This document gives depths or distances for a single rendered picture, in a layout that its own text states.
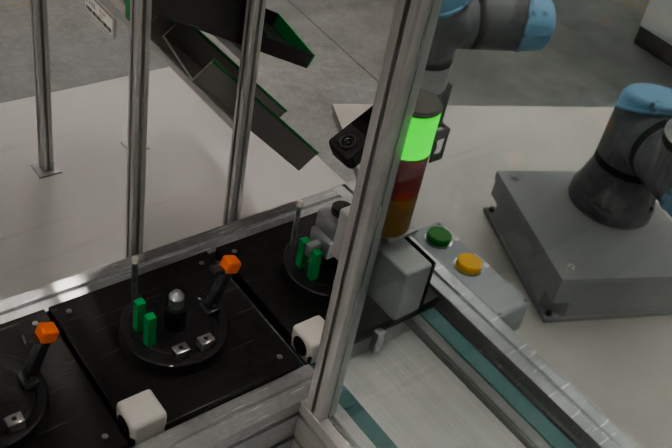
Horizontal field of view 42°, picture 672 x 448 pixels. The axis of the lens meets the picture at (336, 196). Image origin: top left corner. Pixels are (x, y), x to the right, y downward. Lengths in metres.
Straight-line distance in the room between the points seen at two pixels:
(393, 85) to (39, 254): 0.80
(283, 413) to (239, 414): 0.06
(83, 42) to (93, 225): 2.27
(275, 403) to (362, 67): 2.76
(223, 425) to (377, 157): 0.42
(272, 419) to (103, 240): 0.49
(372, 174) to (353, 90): 2.75
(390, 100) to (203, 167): 0.86
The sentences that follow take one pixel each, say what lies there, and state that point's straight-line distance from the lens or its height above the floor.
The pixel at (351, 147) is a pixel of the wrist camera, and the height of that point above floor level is 1.21.
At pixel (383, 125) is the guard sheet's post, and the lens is 0.83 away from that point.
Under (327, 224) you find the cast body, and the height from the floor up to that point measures 1.08.
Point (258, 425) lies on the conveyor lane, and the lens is 1.13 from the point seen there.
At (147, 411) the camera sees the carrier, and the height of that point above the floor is 0.99.
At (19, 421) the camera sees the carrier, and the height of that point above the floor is 1.00.
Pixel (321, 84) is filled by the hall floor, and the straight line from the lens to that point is 3.61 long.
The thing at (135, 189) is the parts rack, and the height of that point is 1.06.
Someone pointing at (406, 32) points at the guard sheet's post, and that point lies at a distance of 0.78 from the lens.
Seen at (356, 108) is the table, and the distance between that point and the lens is 1.87.
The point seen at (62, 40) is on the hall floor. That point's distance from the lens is 3.73.
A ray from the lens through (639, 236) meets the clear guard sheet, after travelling 0.68.
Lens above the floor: 1.85
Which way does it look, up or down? 38 degrees down
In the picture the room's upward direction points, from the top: 12 degrees clockwise
